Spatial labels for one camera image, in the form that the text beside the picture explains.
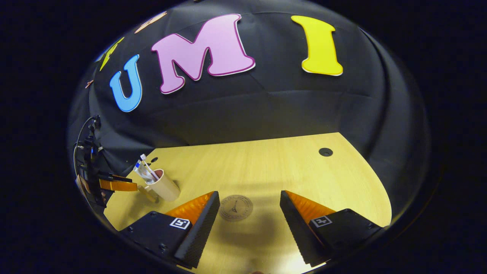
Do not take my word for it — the wooden desktop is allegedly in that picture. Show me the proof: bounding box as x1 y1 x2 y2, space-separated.
103 132 392 274

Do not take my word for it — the round brown coaster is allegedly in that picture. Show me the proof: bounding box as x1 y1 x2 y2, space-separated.
219 195 254 221

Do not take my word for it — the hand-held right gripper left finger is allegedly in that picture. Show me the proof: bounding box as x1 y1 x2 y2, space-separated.
119 191 220 269

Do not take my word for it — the black backdrop cloth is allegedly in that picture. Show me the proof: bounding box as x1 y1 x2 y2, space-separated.
68 0 432 229

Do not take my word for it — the clear toothbrush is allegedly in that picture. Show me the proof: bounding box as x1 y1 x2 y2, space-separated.
140 154 160 182

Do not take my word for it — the beige cup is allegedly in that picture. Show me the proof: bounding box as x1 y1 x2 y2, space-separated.
138 169 181 203

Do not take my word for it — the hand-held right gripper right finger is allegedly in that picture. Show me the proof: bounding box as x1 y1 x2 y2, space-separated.
280 190 383 267

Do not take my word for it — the white toothpaste tube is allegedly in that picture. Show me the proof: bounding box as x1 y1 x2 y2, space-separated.
134 160 156 185

